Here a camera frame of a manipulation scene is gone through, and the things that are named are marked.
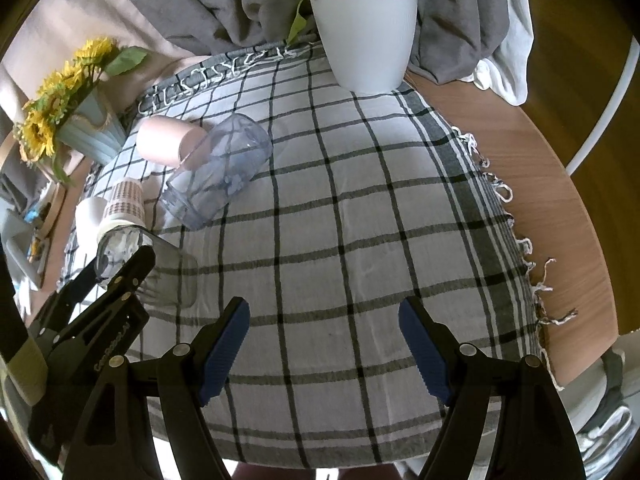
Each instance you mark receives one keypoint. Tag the green plant in white pot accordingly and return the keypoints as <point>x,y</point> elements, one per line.
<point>367,40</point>

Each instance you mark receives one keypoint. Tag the grey curtain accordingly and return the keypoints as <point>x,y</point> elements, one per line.
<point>240,0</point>

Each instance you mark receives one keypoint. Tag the beige curtain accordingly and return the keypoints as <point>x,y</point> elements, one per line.
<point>75,10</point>

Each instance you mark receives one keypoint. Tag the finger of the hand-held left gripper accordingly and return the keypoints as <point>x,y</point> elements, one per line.
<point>135,270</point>
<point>75,285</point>

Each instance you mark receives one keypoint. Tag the pink cup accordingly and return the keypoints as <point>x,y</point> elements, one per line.
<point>160,140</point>

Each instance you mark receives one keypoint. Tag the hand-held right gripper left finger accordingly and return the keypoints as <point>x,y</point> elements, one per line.
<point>226,355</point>

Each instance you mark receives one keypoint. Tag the light blue ribbed vase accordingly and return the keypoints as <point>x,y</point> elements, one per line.
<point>97,132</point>

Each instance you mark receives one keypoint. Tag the white cloth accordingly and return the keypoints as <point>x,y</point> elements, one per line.
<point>510,50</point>

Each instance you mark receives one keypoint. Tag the white cup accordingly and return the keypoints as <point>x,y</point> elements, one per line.
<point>90,220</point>

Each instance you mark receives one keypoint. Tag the patterned paper cup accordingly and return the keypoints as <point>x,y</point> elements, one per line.
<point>125,202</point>

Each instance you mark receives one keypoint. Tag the clear glass cup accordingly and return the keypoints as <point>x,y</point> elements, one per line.
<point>165,275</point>

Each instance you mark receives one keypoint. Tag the white metal tube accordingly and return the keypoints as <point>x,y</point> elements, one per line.
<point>607,110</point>

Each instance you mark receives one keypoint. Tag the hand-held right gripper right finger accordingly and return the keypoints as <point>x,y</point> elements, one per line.
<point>425,355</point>

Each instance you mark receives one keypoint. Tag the checked tablecloth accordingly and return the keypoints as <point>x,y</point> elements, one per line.
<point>340,220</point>

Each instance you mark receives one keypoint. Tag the grey white bag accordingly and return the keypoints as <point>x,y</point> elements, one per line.
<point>607,410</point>

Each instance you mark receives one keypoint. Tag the yellow sunflower bouquet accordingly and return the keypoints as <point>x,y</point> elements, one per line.
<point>55,95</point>

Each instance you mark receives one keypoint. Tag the lying bluish glass tumbler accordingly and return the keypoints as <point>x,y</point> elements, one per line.
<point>220,170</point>

